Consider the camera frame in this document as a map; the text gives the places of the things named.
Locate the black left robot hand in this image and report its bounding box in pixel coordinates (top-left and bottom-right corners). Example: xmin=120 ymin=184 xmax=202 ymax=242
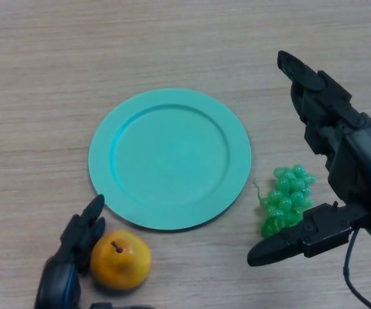
xmin=33 ymin=194 xmax=156 ymax=309

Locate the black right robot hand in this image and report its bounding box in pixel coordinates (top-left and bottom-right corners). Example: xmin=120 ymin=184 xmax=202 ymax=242
xmin=247 ymin=50 xmax=371 ymax=267

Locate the yellow pear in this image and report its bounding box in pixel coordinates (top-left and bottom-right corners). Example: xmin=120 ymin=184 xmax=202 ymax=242
xmin=90 ymin=230 xmax=152 ymax=292

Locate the green round plate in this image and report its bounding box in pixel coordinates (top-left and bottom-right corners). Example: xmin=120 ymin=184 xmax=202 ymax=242
xmin=88 ymin=88 xmax=252 ymax=232

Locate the green grape bunch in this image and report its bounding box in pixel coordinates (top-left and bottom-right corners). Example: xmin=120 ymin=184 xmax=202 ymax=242
xmin=253 ymin=164 xmax=317 ymax=239

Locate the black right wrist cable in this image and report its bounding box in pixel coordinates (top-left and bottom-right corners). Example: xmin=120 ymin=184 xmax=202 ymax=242
xmin=342 ymin=227 xmax=371 ymax=309

